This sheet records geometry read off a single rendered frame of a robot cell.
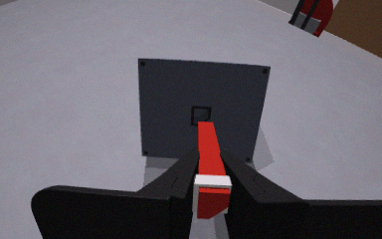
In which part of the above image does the red peg with white band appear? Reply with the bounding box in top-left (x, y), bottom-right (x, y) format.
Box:
top-left (192, 121), bottom-right (232, 219)

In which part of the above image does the dark grey square panel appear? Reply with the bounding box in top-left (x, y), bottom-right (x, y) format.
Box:
top-left (138, 58), bottom-right (271, 163)

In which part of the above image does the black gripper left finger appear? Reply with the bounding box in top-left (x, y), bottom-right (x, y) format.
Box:
top-left (31, 147), bottom-right (200, 239)

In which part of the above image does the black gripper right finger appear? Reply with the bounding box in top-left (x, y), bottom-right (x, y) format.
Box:
top-left (220, 148), bottom-right (382, 239)

